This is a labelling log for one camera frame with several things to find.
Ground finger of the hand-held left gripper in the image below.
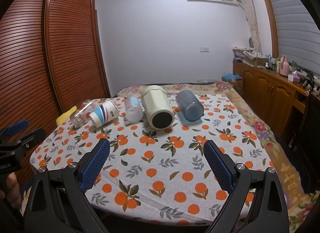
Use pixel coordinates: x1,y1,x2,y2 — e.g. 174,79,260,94
0,120,29,143
5,127,47,154

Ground orange fruit print tablecloth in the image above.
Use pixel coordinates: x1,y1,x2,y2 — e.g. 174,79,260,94
29,90,275,225

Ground striped paper cup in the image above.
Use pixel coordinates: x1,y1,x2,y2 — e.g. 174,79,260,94
89,99,120,128

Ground purple tissue box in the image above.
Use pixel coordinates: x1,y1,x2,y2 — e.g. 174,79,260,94
287,72,302,83

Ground wooden side cabinet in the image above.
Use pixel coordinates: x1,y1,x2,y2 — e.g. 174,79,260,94
232,60,320,148

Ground patterned window curtain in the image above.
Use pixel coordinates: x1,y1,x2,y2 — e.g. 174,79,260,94
233,0,263,56

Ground blue plastic bag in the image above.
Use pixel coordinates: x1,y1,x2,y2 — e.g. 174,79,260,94
221,72,243,82

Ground cream thermos cup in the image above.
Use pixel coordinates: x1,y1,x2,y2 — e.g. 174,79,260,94
140,85,175,130

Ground yellow plastic object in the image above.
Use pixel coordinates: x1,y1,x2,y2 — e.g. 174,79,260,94
56,106,77,126

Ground person's left hand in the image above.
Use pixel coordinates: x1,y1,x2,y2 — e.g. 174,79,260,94
0,172,22,210

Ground clear glass cup orange print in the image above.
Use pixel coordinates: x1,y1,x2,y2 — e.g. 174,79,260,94
70,99,97,126

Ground grey window blinds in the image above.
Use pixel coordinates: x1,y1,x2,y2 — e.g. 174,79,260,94
264,0,320,74

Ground pink drawer organizer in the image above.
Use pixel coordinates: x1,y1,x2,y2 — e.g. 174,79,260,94
232,47,247,62

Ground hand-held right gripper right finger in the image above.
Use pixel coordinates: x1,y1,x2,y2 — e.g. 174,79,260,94
203,140,290,233

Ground pink thermos jug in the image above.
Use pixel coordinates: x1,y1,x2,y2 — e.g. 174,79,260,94
280,55,289,76

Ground clear plastic cup blue label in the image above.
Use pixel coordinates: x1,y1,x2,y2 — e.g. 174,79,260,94
124,95,144,123

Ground black tripod device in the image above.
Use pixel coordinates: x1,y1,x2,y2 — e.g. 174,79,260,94
302,71,316,90

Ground grey translucent plastic cup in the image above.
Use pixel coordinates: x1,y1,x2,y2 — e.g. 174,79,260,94
175,89,205,123

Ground wooden slatted wardrobe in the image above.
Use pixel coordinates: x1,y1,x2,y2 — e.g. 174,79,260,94
0,0,112,198

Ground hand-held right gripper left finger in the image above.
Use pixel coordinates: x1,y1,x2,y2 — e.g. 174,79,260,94
24,138,112,233

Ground cardboard box with cloth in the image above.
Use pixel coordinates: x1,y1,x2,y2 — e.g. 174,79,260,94
243,52,267,67

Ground floral bed blanket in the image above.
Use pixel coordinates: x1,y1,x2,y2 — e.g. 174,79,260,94
117,81,320,233

